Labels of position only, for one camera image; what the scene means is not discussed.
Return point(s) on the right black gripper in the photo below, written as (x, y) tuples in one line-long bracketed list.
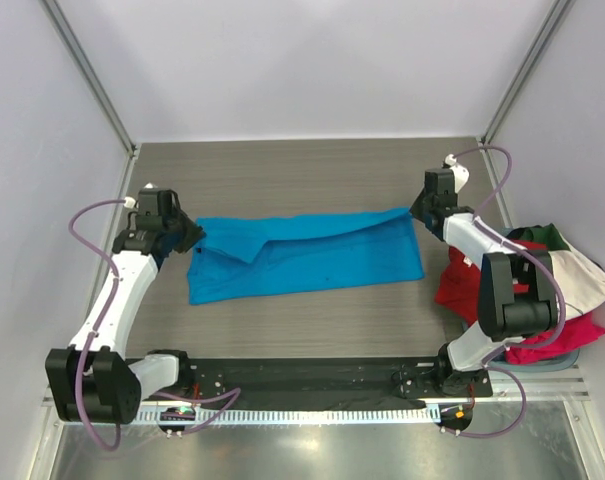
[(421, 206)]

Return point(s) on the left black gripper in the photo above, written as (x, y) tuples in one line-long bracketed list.
[(183, 230)]

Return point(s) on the blue t shirt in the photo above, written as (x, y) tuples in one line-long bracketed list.
[(241, 258)]

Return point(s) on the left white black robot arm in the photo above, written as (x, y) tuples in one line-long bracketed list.
[(91, 379)]

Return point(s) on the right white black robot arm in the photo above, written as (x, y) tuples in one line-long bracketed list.
[(518, 295)]

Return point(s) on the red t shirt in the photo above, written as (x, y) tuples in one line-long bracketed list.
[(458, 290)]

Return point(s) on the dark green t shirt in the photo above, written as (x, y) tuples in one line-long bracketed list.
[(547, 235)]

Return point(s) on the white t shirt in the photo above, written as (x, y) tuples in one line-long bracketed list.
[(581, 280)]

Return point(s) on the pink t shirt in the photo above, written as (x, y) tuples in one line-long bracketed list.
[(578, 332)]

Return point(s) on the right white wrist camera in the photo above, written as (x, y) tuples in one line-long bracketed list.
[(460, 173)]

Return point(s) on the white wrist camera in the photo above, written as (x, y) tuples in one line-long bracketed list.
[(134, 202), (460, 173)]

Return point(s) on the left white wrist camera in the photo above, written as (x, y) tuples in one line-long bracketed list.
[(134, 202)]

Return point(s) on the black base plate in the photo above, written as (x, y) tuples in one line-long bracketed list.
[(331, 384)]

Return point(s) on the perforated metal rail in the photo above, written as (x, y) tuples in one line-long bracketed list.
[(153, 415)]

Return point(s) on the left aluminium frame post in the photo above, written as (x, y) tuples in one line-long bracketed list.
[(67, 35)]

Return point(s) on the aluminium frame post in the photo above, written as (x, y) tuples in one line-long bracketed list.
[(551, 24), (67, 35)]

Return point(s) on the right aluminium frame post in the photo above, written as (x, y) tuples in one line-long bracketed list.
[(551, 24)]

